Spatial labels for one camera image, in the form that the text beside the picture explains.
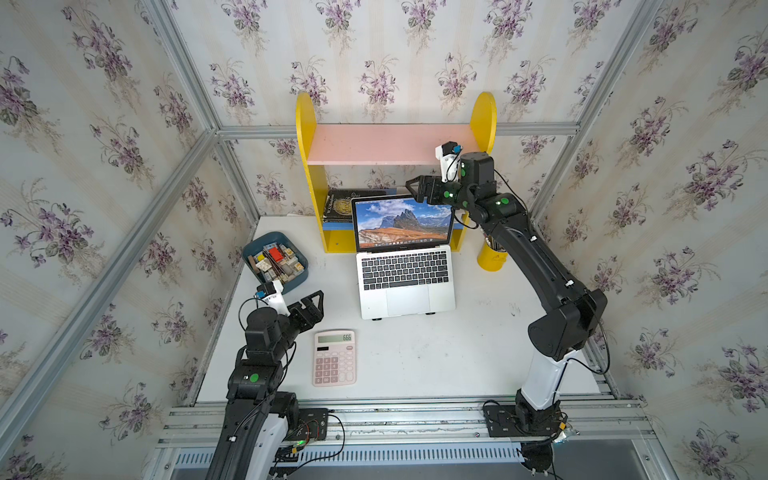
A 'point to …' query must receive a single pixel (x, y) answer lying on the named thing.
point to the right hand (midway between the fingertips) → (420, 184)
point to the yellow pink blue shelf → (373, 144)
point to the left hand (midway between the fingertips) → (318, 300)
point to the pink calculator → (334, 358)
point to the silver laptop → (403, 256)
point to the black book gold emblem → (338, 203)
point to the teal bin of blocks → (274, 257)
